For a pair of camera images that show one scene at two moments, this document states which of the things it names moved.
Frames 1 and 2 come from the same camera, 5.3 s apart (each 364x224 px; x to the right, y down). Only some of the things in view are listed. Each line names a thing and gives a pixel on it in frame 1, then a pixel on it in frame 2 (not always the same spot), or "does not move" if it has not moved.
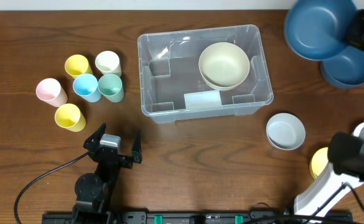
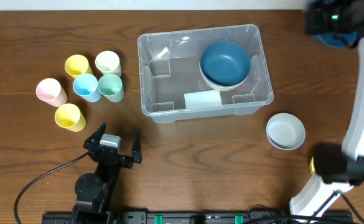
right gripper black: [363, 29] to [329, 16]
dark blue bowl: [319, 30] to [225, 63]
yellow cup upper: [76, 65] does not move
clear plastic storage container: [202, 73] does not move
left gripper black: [135, 157] does not move
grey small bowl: [285, 131] does not move
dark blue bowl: [351, 68] to [342, 39]
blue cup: [86, 86] does not move
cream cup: [107, 62] does not move
